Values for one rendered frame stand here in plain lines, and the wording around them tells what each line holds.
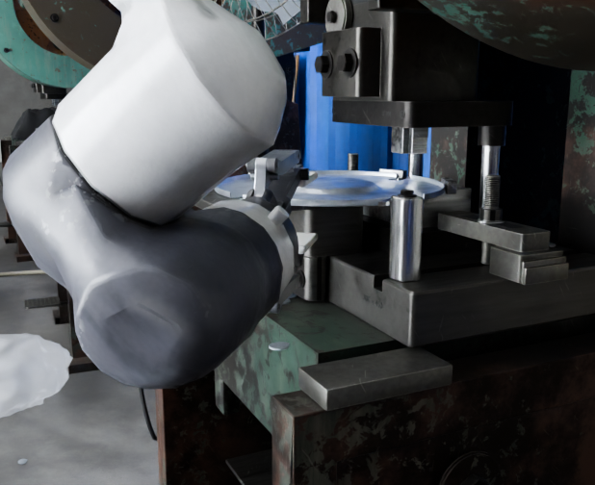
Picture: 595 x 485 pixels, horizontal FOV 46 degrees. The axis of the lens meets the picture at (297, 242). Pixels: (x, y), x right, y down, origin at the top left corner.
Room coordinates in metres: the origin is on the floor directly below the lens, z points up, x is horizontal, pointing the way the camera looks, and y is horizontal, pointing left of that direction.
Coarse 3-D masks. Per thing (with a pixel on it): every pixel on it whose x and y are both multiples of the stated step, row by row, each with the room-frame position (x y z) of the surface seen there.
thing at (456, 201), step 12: (396, 180) 0.97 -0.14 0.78; (444, 192) 0.87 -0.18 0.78; (456, 192) 0.88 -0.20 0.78; (468, 192) 0.89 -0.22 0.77; (432, 204) 0.86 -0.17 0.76; (444, 204) 0.87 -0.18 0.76; (456, 204) 0.88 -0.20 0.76; (468, 204) 0.89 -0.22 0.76; (372, 216) 0.93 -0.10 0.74; (384, 216) 0.91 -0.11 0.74; (432, 216) 0.86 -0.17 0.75
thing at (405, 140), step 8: (392, 128) 0.94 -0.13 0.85; (400, 128) 0.92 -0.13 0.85; (408, 128) 0.92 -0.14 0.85; (416, 128) 0.91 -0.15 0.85; (424, 128) 0.92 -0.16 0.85; (392, 136) 0.94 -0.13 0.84; (400, 136) 0.92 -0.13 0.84; (408, 136) 0.92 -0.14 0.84; (416, 136) 0.91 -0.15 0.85; (424, 136) 0.92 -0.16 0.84; (392, 144) 0.94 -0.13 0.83; (400, 144) 0.92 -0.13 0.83; (408, 144) 0.92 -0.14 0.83; (416, 144) 0.91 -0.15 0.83; (424, 144) 0.92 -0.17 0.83; (400, 152) 0.92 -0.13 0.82; (408, 152) 0.92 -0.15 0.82; (416, 152) 0.91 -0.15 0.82; (424, 152) 0.92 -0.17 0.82
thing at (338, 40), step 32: (352, 0) 0.92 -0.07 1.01; (352, 32) 0.86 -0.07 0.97; (384, 32) 0.85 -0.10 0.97; (416, 32) 0.85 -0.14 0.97; (448, 32) 0.87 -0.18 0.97; (320, 64) 0.91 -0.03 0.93; (352, 64) 0.85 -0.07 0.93; (384, 64) 0.85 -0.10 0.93; (416, 64) 0.85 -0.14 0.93; (448, 64) 0.87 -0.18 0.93; (352, 96) 0.86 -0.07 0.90; (384, 96) 0.85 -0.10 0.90; (416, 96) 0.85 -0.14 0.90; (448, 96) 0.87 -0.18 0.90
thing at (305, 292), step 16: (304, 208) 0.79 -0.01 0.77; (320, 208) 0.80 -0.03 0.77; (336, 208) 0.83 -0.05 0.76; (352, 208) 0.84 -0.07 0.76; (304, 224) 0.83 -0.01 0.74; (320, 224) 0.82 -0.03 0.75; (336, 224) 0.83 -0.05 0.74; (352, 224) 0.84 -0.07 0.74; (320, 240) 0.82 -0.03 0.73; (336, 240) 0.83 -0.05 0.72; (352, 240) 0.84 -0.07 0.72; (304, 256) 0.83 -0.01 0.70; (320, 256) 0.82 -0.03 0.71; (304, 272) 0.83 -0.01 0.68; (320, 272) 0.82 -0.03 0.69; (304, 288) 0.83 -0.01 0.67; (320, 288) 0.82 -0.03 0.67
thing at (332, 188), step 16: (240, 176) 0.96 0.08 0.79; (320, 176) 1.00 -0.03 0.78; (336, 176) 1.00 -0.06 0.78; (352, 176) 1.00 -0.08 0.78; (368, 176) 1.00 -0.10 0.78; (384, 176) 1.00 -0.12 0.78; (416, 176) 0.96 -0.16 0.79; (224, 192) 0.81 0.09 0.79; (240, 192) 0.84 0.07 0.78; (304, 192) 0.83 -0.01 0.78; (320, 192) 0.82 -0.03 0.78; (336, 192) 0.82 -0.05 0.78; (352, 192) 0.83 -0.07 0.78; (368, 192) 0.84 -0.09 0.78; (384, 192) 0.84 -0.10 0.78; (400, 192) 0.84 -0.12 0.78; (416, 192) 0.84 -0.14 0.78; (432, 192) 0.80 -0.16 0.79
